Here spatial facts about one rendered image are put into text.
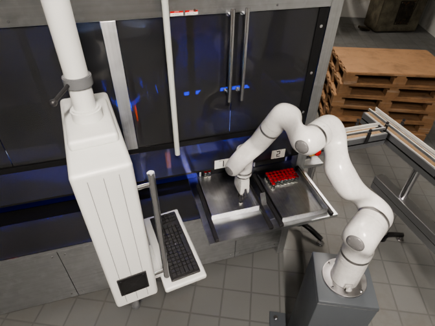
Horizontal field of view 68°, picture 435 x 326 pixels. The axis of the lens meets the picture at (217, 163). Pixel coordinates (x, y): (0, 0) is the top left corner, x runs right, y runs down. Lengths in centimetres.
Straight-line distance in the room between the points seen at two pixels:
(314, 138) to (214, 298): 158
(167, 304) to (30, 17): 186
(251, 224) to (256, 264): 95
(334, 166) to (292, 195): 67
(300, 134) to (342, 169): 20
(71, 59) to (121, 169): 34
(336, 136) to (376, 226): 35
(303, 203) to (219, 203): 45
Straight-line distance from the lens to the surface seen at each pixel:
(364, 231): 123
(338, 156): 122
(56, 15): 101
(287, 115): 122
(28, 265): 221
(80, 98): 109
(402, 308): 273
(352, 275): 149
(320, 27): 162
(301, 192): 187
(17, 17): 138
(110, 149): 104
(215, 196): 178
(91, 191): 102
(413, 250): 309
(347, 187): 123
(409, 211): 255
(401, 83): 385
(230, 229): 163
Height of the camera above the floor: 215
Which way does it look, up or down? 39 degrees down
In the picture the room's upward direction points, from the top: 1 degrees clockwise
